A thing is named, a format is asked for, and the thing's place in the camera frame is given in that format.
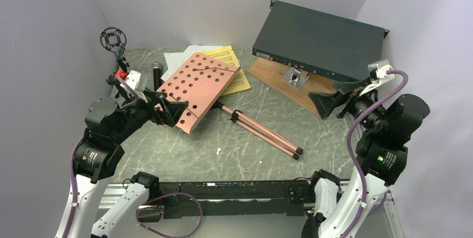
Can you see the dark teal rack unit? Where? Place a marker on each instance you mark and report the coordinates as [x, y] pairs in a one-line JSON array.
[[320, 43]]

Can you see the black tripod mic stand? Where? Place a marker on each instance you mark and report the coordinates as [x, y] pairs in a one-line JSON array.
[[114, 40]]

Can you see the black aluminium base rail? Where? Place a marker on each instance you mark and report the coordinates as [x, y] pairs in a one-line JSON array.
[[172, 200]]

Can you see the grey paper sheet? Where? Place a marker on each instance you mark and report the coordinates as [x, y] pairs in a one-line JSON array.
[[174, 60]]

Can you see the pink tripod music stand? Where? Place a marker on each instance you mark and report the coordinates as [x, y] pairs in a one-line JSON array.
[[200, 81]]

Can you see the silver metal bracket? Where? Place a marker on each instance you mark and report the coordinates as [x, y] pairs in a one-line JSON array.
[[296, 78]]

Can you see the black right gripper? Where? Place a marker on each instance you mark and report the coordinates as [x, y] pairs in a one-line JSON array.
[[327, 102]]

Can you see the black round-base mic stand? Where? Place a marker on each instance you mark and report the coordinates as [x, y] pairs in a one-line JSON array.
[[112, 81]]

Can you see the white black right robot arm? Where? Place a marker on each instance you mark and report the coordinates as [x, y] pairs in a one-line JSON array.
[[377, 145]]

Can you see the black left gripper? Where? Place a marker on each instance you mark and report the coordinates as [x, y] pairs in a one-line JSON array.
[[170, 110]]

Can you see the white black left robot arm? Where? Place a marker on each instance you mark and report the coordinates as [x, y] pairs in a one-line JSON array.
[[95, 158]]

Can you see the black silver handheld microphone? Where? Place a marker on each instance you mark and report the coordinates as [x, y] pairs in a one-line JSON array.
[[157, 73]]

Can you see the wooden board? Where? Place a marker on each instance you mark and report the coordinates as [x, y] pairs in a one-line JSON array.
[[272, 74]]

